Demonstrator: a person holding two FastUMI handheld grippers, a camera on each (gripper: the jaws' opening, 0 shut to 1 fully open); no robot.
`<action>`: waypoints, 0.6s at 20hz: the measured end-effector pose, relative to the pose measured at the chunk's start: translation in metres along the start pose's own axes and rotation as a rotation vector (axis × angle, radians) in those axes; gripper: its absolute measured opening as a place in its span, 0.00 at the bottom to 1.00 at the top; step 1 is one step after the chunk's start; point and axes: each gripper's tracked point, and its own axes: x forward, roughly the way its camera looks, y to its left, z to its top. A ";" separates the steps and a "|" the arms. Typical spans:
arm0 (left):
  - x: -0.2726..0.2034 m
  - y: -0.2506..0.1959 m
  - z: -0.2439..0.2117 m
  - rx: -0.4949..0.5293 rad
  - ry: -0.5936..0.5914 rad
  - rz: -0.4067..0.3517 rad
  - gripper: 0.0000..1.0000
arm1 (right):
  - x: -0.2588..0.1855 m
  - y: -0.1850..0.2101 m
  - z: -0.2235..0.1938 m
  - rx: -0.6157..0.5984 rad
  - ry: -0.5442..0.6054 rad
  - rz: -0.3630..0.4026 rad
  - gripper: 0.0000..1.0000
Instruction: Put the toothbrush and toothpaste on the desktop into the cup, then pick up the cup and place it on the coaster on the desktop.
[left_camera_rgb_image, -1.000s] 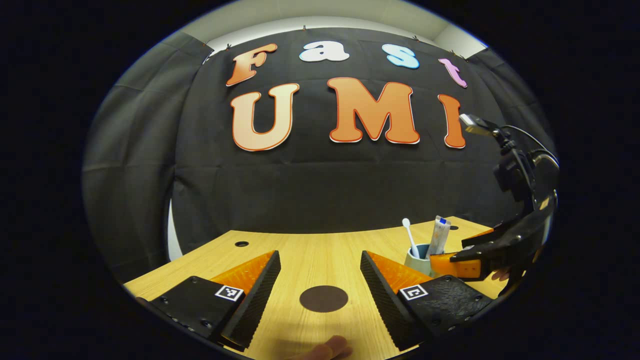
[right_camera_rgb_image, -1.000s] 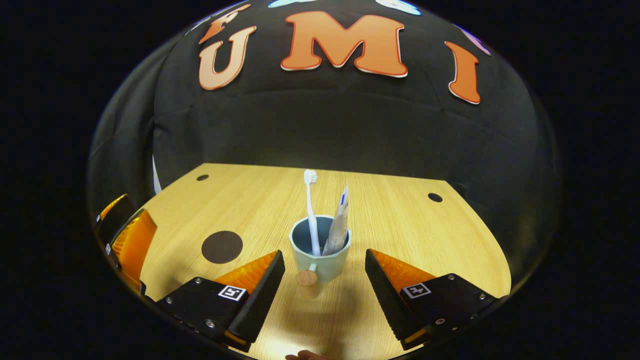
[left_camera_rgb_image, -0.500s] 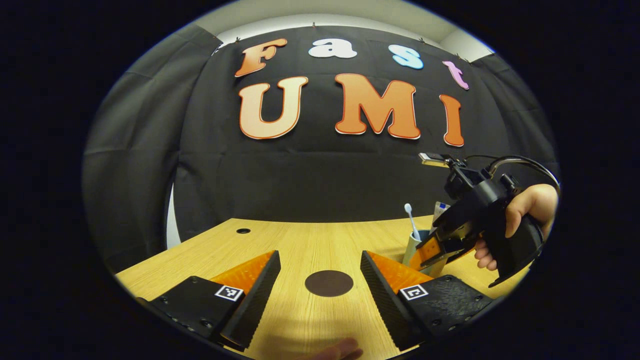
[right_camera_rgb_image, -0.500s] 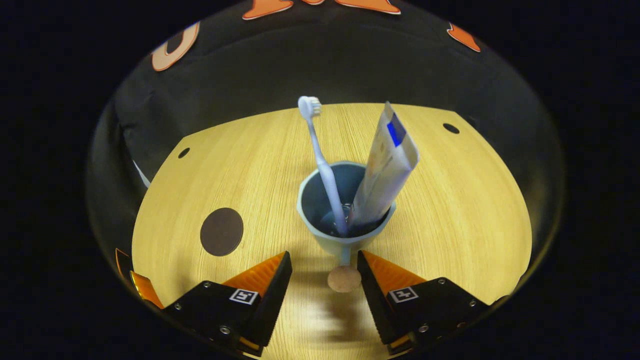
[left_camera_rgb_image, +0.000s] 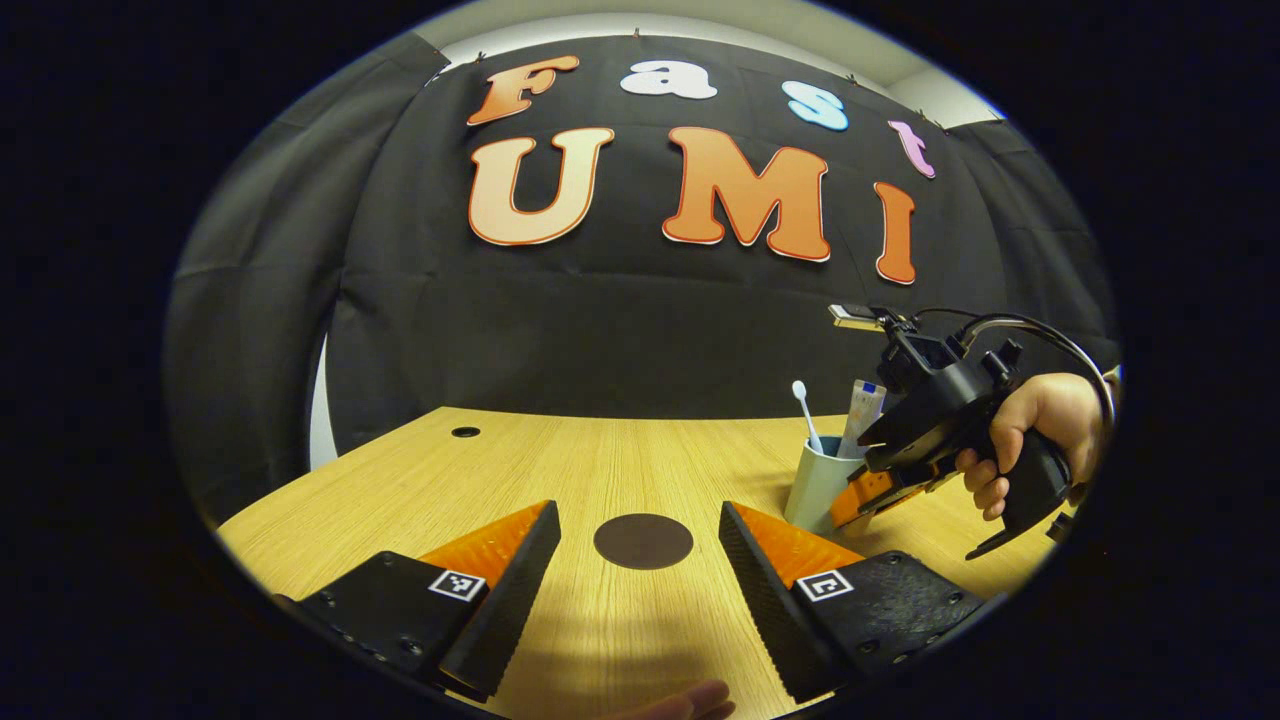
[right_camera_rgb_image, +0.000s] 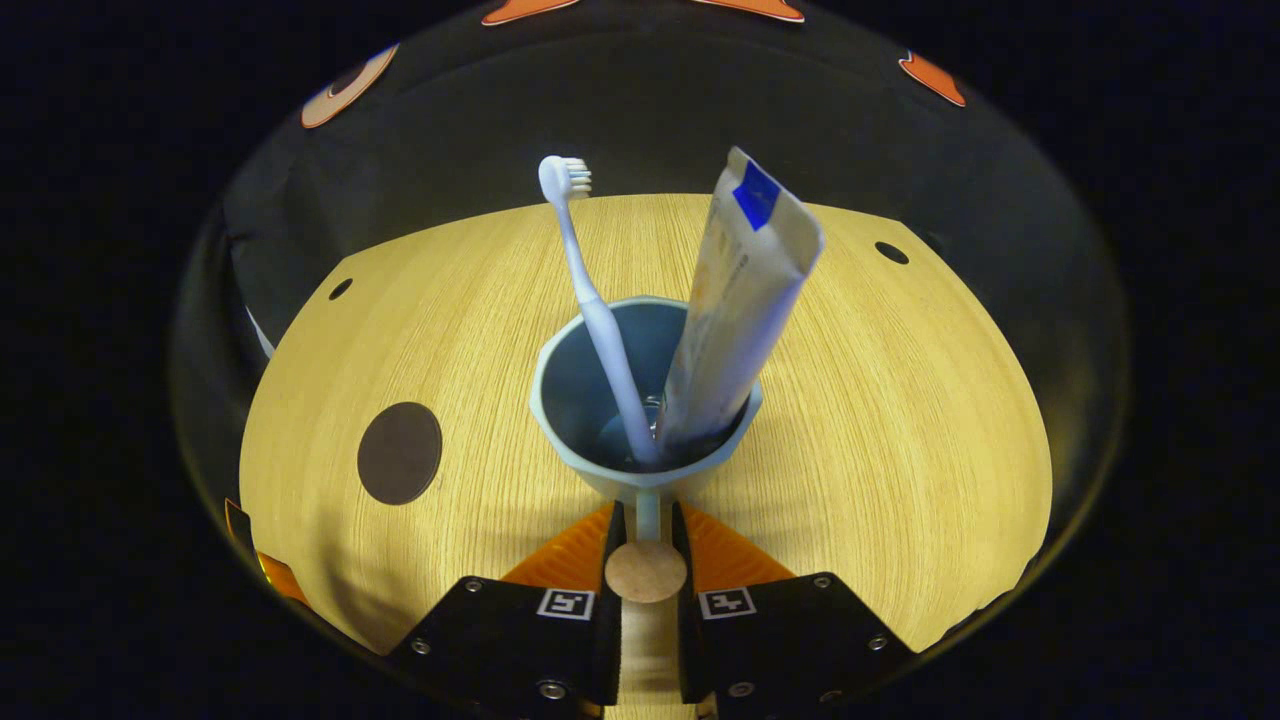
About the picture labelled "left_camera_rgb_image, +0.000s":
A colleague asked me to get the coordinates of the white toothbrush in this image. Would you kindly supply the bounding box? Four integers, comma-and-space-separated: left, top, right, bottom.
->
792, 380, 825, 456

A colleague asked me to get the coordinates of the black backdrop cloth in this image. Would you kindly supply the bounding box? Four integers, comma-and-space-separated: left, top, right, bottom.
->
165, 35, 1119, 531

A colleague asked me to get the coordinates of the wooden desktop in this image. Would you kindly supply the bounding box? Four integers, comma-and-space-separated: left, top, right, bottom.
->
217, 405, 1081, 720

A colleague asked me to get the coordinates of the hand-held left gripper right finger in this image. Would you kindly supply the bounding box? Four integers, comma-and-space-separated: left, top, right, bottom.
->
720, 500, 1006, 703

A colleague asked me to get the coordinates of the thick grey cable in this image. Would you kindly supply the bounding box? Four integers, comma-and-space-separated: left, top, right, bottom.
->
960, 313, 1117, 431

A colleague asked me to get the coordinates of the dark brown round coaster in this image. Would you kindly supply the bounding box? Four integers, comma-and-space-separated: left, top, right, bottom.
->
593, 513, 695, 571

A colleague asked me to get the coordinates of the pale green cup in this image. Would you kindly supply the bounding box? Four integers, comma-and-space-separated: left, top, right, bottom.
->
783, 436, 866, 538

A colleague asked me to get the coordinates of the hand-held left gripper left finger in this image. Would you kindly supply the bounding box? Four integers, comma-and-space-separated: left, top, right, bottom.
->
300, 500, 563, 703

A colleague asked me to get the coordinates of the white toothpaste tube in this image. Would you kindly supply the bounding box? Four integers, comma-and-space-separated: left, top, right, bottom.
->
836, 378, 888, 461

